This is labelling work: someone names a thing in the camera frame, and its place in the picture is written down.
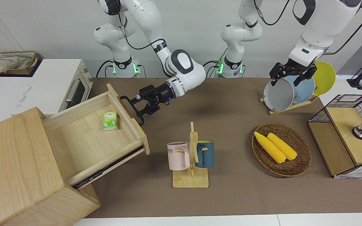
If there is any brown table mat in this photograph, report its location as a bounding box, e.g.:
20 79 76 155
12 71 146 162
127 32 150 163
74 78 362 218

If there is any yellow corn cob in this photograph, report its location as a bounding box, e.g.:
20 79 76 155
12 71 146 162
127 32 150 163
254 131 287 164
266 132 298 161

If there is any wooden mug rack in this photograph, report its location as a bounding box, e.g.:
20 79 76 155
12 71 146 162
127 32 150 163
172 122 209 189

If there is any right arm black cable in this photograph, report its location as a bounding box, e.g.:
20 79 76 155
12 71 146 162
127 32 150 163
118 14 167 51

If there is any yellow plate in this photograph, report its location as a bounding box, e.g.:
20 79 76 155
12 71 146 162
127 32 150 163
311 62 336 96

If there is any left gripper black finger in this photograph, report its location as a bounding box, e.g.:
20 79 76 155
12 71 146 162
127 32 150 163
269 63 290 86
293 67 317 87

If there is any grey plate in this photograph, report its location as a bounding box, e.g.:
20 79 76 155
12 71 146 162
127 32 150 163
263 78 295 112

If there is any black base power cable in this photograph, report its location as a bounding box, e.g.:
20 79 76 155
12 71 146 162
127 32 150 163
96 60 115 78
198 60 221 78

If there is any black wire wooden shelf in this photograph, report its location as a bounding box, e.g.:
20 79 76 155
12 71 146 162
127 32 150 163
307 94 362 179

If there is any light wooden cabinet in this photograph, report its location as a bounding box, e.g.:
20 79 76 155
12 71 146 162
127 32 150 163
0 107 101 226

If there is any white toaster oven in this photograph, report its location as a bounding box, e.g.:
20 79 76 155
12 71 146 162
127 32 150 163
11 59 93 118

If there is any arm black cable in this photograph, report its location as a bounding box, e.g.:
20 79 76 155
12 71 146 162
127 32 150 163
254 0 362 55
118 14 167 51

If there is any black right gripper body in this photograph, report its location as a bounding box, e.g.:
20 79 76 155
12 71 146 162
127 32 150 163
139 82 176 109

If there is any brown storage basket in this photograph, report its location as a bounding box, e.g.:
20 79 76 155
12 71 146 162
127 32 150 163
0 51 40 76

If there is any light wooden drawer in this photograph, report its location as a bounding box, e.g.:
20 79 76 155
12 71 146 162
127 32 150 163
42 83 151 189

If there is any green tissue pack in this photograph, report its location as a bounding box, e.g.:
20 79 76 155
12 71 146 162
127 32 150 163
102 111 118 131

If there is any dark blue mug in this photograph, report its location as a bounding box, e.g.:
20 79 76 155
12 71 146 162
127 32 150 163
195 140 215 168

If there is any beige cloth bag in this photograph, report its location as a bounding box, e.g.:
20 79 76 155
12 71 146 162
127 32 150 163
0 53 28 74

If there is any light blue plate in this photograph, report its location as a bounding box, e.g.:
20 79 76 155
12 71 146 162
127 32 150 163
285 75 315 104

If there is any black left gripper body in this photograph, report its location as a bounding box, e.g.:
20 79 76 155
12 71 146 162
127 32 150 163
285 58 311 75

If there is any pink mug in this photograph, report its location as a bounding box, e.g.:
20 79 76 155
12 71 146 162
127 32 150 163
167 142 190 171

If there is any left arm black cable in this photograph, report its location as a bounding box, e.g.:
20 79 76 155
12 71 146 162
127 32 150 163
254 0 362 55

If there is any black metal drawer handle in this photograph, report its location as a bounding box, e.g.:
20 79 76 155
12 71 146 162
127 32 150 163
120 95 145 126

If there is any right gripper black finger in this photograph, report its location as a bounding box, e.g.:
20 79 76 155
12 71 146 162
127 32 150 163
134 105 161 117
130 93 150 105

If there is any brown wicker basket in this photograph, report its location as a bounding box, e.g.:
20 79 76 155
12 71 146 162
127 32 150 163
251 123 312 177

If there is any wooden plate rack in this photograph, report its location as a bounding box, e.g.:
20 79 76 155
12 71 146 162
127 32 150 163
260 95 320 116

